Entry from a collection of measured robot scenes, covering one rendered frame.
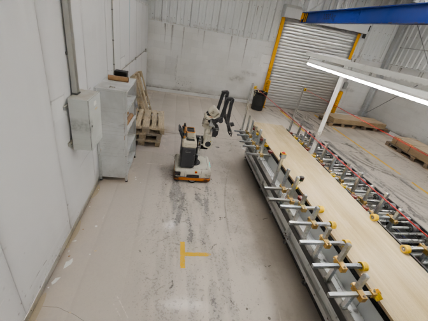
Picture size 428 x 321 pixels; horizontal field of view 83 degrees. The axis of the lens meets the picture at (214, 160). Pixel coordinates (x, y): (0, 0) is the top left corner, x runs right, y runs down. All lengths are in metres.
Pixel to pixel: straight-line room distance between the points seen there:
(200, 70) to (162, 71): 1.45
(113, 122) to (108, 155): 0.58
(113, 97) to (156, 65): 6.39
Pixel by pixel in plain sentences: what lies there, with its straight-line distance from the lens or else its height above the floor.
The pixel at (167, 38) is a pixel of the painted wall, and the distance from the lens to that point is 9.94.
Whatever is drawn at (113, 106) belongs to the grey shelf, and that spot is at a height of 1.31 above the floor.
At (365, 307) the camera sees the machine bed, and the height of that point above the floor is 0.72.
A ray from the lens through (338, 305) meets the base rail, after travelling 2.56.
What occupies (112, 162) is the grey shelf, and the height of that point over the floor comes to 0.38.
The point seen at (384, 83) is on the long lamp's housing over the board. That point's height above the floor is 2.36.
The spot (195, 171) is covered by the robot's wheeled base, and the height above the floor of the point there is 0.26.
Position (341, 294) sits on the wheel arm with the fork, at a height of 0.96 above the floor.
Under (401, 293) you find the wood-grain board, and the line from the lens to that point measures 2.73.
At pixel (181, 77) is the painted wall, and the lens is 10.10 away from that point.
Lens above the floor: 2.53
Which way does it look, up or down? 28 degrees down
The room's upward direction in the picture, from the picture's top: 11 degrees clockwise
